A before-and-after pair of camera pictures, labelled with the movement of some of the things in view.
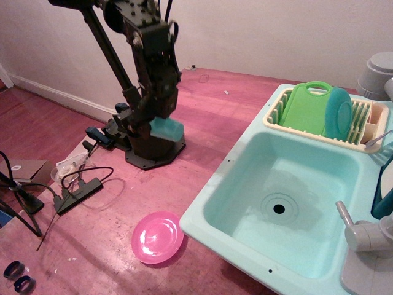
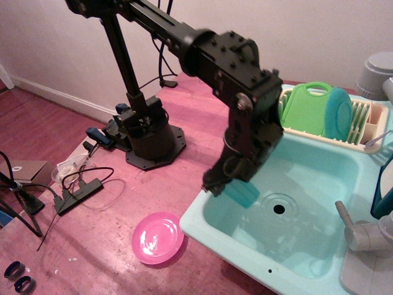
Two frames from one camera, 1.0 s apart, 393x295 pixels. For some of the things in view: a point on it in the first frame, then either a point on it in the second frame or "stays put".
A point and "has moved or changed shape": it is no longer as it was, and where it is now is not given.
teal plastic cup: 166,128 has moved or changed shape
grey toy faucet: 375,238 stays put
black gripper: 156,47 -> 255,128
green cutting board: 305,110 stays put
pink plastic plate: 157,236 stays put
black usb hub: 69,200 stays put
